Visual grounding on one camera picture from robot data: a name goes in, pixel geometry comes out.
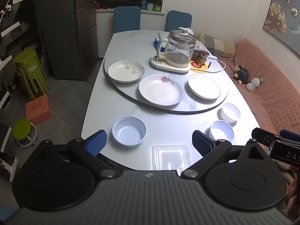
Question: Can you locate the stack of green stools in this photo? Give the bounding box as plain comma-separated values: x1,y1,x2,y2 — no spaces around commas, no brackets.
13,49,50,100

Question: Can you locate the grey round turntable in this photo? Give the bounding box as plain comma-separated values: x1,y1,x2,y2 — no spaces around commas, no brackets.
104,44,230,113

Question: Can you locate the brown-rimmed white plate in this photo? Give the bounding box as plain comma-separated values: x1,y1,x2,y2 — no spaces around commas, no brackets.
187,74,222,100

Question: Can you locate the round green stool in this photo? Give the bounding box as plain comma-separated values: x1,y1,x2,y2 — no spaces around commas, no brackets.
12,118,37,149

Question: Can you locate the person's right hand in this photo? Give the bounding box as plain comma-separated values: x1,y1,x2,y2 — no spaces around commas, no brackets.
287,166,300,218

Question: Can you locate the glass electric kettle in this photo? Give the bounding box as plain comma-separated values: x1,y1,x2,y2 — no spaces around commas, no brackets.
157,27,197,68

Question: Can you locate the white bowl with blue inside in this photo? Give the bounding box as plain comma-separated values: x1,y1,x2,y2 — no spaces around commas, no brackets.
209,120,235,146

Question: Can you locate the plain white bowl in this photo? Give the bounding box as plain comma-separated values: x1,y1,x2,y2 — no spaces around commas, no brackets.
217,102,241,126

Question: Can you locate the rose print blue-rimmed plate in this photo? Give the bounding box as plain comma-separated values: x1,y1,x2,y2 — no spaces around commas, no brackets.
138,74,185,106

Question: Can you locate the wall poster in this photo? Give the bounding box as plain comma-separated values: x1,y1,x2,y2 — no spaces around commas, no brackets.
262,0,300,57

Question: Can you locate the leaf pattern plate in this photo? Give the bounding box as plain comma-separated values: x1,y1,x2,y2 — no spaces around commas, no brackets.
107,60,145,83

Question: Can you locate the blue chair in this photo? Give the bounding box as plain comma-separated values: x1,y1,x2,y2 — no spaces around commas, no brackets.
114,6,141,34
166,10,193,32

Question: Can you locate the grey refrigerator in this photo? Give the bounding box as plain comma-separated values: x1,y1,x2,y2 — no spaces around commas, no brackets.
34,0,99,80

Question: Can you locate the light blue plastic bowl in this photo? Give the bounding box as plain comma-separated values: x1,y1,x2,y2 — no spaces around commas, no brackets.
112,116,147,148

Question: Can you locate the woven basket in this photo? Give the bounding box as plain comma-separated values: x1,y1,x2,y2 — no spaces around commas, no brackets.
192,44,204,61

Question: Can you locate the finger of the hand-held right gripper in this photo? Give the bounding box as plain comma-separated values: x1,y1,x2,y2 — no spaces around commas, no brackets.
252,128,279,148
280,129,300,143

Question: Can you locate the artificial flower vine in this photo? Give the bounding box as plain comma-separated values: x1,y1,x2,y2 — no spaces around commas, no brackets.
0,0,14,26

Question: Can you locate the brown owl figurine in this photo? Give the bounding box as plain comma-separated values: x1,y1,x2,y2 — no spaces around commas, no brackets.
196,50,209,66

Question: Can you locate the cream kettle base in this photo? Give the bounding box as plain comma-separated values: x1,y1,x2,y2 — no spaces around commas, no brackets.
150,52,191,74

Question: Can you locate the orange box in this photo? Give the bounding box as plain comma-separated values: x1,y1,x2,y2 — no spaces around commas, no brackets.
26,95,52,125

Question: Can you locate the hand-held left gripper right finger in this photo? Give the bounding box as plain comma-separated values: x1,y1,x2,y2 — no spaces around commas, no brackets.
181,130,273,179

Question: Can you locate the dark plush toy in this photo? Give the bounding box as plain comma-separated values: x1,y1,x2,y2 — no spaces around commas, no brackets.
233,65,250,85

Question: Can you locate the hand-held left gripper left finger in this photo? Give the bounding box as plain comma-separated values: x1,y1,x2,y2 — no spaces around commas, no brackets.
28,130,119,179

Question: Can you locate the clear plastic tray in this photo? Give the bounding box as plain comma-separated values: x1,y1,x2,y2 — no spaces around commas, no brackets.
151,144,191,171

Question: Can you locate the striped pillow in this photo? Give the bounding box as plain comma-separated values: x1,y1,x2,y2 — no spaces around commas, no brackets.
194,33,236,60

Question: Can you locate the yellow and red mat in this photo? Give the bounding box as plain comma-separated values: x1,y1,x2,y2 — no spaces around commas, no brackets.
190,61,209,72

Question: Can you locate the white cable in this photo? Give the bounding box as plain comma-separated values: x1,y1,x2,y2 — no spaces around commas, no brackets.
206,56,227,73

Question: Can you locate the blue plush toy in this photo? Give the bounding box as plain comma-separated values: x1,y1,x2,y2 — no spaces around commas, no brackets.
246,77,264,94

